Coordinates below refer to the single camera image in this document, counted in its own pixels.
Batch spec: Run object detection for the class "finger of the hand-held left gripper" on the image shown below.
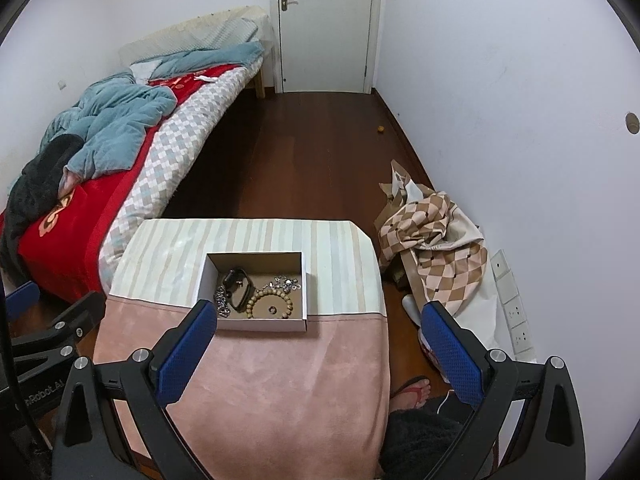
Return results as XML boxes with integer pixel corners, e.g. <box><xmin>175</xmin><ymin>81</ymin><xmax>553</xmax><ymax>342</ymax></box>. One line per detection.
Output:
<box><xmin>10</xmin><ymin>291</ymin><xmax>107</xmax><ymax>386</ymax></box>
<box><xmin>5</xmin><ymin>281</ymin><xmax>41</xmax><ymax>318</ymax></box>

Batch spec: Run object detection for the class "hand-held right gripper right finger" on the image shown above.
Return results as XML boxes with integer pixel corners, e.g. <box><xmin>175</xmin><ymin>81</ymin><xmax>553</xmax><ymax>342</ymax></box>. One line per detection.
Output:
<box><xmin>421</xmin><ymin>301</ymin><xmax>587</xmax><ymax>480</ymax></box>

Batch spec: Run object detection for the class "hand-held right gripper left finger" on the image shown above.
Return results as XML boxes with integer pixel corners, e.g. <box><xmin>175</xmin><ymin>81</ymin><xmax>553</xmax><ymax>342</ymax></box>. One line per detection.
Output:
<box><xmin>52</xmin><ymin>299</ymin><xmax>218</xmax><ymax>480</ymax></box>

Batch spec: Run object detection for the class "white cardboard box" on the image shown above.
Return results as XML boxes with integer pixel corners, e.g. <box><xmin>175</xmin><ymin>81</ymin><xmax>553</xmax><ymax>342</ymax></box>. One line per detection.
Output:
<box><xmin>192</xmin><ymin>251</ymin><xmax>308</xmax><ymax>333</ymax></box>

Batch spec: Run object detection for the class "black bangle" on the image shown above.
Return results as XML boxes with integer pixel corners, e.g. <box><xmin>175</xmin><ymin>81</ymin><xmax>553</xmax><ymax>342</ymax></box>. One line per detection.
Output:
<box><xmin>221</xmin><ymin>269</ymin><xmax>253</xmax><ymax>311</ymax></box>

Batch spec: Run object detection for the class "wooden bead bracelet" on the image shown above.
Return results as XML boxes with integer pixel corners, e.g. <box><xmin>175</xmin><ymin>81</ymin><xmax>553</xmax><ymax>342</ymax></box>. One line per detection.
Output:
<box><xmin>244</xmin><ymin>284</ymin><xmax>293</xmax><ymax>321</ymax></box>

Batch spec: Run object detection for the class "red print white bag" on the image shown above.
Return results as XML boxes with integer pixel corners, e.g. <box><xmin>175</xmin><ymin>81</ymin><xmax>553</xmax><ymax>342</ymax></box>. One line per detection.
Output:
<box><xmin>417</xmin><ymin>327</ymin><xmax>441</xmax><ymax>367</ymax></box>

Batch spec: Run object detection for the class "white cloth bag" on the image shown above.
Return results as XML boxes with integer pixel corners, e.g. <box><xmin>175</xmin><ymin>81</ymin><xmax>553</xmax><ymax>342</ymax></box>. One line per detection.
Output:
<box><xmin>405</xmin><ymin>182</ymin><xmax>501</xmax><ymax>358</ymax></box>

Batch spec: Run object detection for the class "white slipper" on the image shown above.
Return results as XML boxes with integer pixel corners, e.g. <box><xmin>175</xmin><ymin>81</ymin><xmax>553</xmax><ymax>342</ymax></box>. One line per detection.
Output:
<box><xmin>402</xmin><ymin>294</ymin><xmax>425</xmax><ymax>328</ymax></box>

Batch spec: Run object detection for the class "foot in red flip-flop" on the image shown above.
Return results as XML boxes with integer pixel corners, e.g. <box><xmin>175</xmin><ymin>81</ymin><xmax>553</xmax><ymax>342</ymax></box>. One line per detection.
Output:
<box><xmin>389</xmin><ymin>376</ymin><xmax>432</xmax><ymax>412</ymax></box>

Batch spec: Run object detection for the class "white power strip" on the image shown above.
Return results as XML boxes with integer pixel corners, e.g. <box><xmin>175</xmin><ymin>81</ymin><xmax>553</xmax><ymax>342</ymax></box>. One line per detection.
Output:
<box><xmin>490</xmin><ymin>250</ymin><xmax>538</xmax><ymax>363</ymax></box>

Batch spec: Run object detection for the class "table with pink striped cloth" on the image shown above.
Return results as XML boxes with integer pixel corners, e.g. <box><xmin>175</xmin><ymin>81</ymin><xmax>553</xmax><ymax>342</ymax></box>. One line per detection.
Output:
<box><xmin>93</xmin><ymin>218</ymin><xmax>392</xmax><ymax>476</ymax></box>

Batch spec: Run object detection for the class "bed with red blanket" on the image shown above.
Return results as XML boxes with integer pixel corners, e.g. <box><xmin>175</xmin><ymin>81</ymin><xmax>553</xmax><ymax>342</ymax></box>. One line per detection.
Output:
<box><xmin>0</xmin><ymin>62</ymin><xmax>226</xmax><ymax>301</ymax></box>

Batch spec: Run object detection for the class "dark fuzzy cloth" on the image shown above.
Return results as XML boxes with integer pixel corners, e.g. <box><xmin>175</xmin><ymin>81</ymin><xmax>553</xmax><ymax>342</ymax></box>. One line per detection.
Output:
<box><xmin>0</xmin><ymin>134</ymin><xmax>86</xmax><ymax>281</ymax></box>

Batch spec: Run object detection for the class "brown checkered cloth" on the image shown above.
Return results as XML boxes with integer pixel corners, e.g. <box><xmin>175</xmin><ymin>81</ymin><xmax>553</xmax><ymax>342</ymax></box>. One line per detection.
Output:
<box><xmin>376</xmin><ymin>160</ymin><xmax>488</xmax><ymax>316</ymax></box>

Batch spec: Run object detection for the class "grey white checkered quilt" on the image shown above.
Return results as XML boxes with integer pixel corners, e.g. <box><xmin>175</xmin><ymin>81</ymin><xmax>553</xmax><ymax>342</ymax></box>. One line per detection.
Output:
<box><xmin>98</xmin><ymin>65</ymin><xmax>251</xmax><ymax>291</ymax></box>

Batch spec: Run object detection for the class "teal quilted jacket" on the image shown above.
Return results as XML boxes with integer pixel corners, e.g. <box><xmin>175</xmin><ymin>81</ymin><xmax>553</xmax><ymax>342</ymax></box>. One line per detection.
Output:
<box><xmin>40</xmin><ymin>42</ymin><xmax>264</xmax><ymax>181</ymax></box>

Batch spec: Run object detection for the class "beige mattress pad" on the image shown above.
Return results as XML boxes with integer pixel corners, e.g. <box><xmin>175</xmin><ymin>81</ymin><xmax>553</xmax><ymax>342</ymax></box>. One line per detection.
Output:
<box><xmin>118</xmin><ymin>6</ymin><xmax>271</xmax><ymax>66</ymax></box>

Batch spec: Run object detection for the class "white door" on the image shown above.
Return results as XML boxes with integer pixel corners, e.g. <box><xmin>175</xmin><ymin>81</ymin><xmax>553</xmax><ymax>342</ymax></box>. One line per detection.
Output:
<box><xmin>268</xmin><ymin>0</ymin><xmax>383</xmax><ymax>95</ymax></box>

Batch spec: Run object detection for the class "wooden bed frame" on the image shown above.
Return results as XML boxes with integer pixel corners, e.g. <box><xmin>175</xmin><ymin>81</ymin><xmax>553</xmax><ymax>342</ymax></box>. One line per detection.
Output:
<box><xmin>252</xmin><ymin>42</ymin><xmax>274</xmax><ymax>98</ymax></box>

